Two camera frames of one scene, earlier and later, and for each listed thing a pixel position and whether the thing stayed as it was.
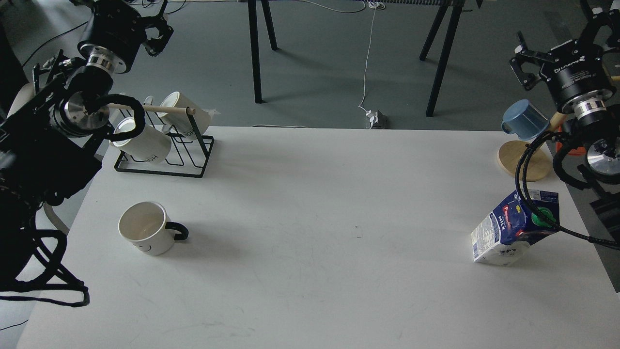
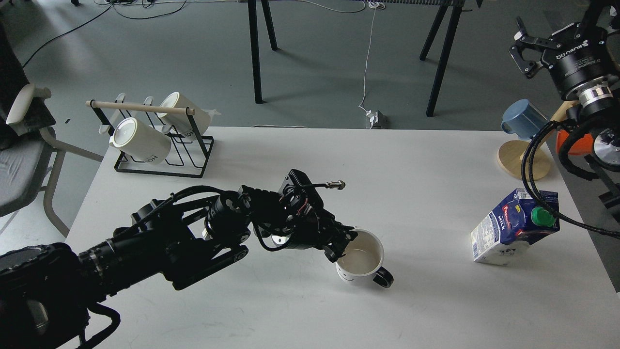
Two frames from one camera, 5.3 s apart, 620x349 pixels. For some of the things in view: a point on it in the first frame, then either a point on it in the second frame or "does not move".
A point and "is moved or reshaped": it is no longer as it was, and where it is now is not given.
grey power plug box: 380,121 does not move
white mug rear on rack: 180,123 does not move
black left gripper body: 117,32 to 294,218
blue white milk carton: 502,238 does not move
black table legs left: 252,11 does not move
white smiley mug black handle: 146,225 is moved or reshaped
